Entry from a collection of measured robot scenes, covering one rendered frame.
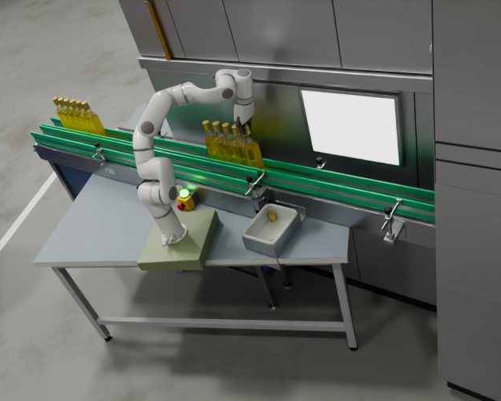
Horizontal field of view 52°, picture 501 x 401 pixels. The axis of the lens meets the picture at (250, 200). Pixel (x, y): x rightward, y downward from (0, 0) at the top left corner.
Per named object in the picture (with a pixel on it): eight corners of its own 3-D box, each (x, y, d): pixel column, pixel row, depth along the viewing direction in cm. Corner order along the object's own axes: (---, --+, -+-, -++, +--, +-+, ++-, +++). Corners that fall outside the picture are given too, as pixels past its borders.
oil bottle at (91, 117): (110, 140, 309) (91, 100, 292) (104, 145, 306) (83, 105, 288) (104, 139, 312) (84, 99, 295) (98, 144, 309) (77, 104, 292)
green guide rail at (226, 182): (253, 194, 234) (248, 181, 229) (251, 196, 234) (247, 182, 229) (36, 141, 332) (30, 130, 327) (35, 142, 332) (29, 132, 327)
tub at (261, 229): (302, 223, 230) (299, 210, 225) (277, 258, 218) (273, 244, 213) (270, 216, 240) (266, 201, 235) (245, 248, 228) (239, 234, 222)
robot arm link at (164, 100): (195, 121, 216) (191, 126, 202) (148, 134, 217) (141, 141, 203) (182, 83, 212) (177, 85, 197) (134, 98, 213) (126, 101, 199)
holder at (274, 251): (308, 217, 234) (304, 204, 229) (277, 258, 218) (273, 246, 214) (277, 209, 243) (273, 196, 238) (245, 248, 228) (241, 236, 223)
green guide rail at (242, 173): (261, 184, 239) (257, 171, 234) (260, 185, 238) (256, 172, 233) (45, 134, 336) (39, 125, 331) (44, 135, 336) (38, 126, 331)
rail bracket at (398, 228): (407, 233, 207) (405, 191, 193) (391, 262, 197) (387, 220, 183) (396, 231, 209) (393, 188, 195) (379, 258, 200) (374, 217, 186)
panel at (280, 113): (405, 164, 209) (401, 91, 188) (402, 169, 208) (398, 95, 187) (233, 135, 259) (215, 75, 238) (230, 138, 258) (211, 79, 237)
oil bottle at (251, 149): (267, 174, 244) (257, 138, 231) (261, 181, 241) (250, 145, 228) (258, 172, 247) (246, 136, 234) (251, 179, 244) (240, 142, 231)
